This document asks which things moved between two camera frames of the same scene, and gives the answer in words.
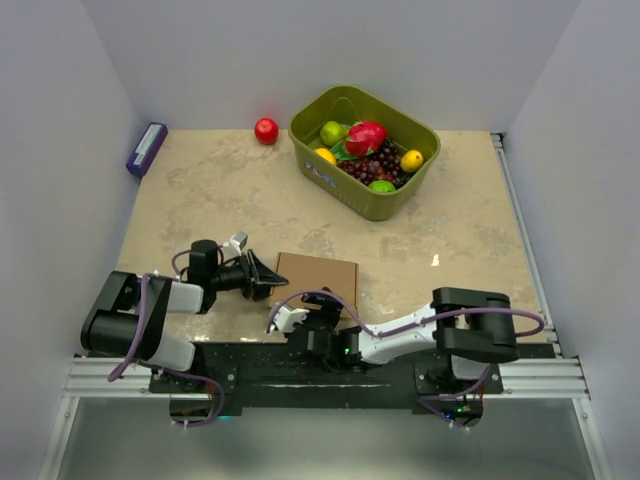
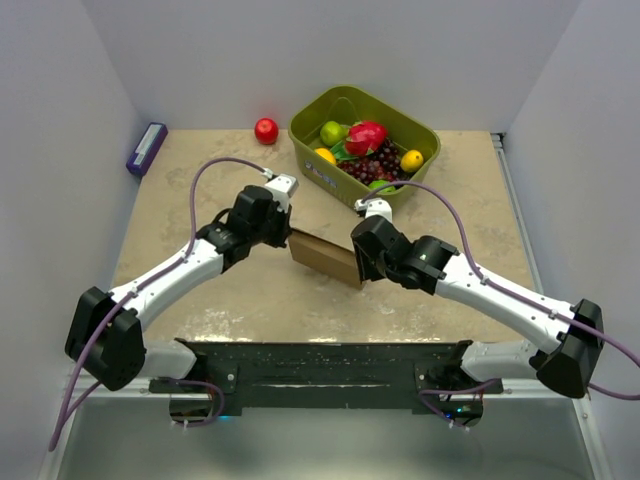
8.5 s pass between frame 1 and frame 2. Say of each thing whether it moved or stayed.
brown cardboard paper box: moved
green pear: stayed
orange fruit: stayed
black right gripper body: moved
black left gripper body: moved
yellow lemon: stayed
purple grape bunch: stayed
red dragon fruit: stayed
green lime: stayed
